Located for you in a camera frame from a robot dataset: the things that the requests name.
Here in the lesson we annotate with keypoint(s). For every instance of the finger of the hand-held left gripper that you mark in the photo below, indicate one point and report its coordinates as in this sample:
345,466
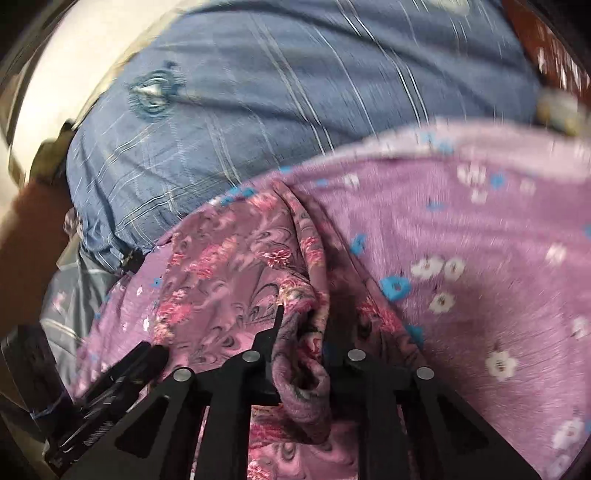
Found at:
115,387

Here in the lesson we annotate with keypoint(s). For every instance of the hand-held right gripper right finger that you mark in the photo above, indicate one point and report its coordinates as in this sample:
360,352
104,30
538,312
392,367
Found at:
351,369

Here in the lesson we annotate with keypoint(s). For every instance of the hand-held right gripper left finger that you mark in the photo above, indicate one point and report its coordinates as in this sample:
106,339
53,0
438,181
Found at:
265,341

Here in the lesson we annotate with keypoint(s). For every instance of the maroon floral garment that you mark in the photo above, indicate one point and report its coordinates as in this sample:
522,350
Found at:
240,277

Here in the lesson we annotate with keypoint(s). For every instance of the dark green clothes pile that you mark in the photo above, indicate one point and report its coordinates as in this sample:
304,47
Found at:
53,157

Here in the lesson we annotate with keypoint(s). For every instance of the purple floral bed sheet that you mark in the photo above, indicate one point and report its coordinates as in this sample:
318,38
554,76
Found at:
461,221

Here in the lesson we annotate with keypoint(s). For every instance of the blue plaid quilt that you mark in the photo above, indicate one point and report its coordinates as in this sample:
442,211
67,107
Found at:
277,101

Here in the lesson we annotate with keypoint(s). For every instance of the pale crumpled packet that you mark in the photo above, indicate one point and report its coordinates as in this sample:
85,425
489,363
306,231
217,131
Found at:
558,113

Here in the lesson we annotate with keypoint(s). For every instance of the red plastic bag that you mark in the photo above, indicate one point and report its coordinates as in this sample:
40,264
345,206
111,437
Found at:
549,50

